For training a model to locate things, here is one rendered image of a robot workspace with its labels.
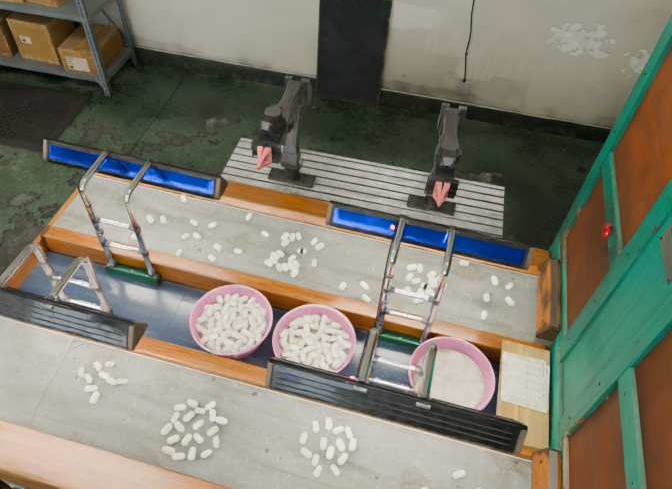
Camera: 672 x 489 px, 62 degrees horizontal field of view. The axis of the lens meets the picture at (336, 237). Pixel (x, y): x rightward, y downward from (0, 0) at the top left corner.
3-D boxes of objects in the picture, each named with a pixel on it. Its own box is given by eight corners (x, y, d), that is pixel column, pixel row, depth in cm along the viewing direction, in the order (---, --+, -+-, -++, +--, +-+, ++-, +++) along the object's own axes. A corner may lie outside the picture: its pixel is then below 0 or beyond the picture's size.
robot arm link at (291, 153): (295, 170, 228) (306, 89, 217) (279, 167, 229) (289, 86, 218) (298, 167, 234) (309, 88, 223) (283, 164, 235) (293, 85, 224)
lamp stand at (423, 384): (354, 395, 177) (367, 318, 143) (417, 412, 174) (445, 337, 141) (339, 454, 165) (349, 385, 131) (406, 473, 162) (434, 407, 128)
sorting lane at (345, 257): (93, 178, 228) (92, 174, 226) (547, 282, 204) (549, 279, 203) (51, 231, 209) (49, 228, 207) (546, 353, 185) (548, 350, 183)
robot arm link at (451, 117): (461, 152, 190) (468, 99, 209) (434, 148, 191) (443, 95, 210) (453, 178, 200) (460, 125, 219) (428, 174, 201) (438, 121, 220)
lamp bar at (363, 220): (331, 207, 179) (332, 191, 174) (528, 251, 171) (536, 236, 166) (324, 225, 174) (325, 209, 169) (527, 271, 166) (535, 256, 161)
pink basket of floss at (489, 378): (388, 370, 183) (392, 356, 176) (455, 339, 192) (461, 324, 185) (434, 443, 168) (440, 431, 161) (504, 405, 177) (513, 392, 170)
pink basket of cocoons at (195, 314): (212, 292, 200) (209, 276, 193) (284, 310, 196) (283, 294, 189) (180, 357, 183) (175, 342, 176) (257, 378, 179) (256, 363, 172)
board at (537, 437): (501, 341, 182) (502, 339, 181) (548, 352, 180) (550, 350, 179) (494, 438, 161) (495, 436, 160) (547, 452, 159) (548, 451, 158)
